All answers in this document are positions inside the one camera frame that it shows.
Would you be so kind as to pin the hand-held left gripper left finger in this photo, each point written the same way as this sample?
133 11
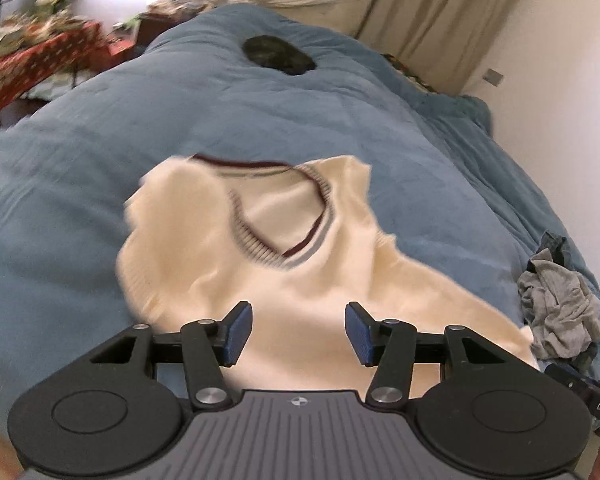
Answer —
237 332

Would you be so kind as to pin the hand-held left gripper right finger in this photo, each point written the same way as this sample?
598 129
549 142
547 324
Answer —
358 332

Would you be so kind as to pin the cream knit vest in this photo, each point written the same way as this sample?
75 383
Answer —
300 290

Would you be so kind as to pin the grey crumpled clothes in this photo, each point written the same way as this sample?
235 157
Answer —
560 305

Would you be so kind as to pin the blue blanket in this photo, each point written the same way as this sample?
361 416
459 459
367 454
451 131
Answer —
105 160

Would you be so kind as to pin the patterned bed sheet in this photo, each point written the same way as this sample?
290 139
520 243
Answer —
412 75

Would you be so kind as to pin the dark cloth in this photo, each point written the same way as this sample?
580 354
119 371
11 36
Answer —
277 55

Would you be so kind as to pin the beige curtain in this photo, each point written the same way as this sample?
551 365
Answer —
430 15

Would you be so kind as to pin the red patterned cluttered table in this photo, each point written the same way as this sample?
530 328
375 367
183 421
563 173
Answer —
35 60

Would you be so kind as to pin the wall socket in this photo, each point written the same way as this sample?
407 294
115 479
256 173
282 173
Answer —
493 76

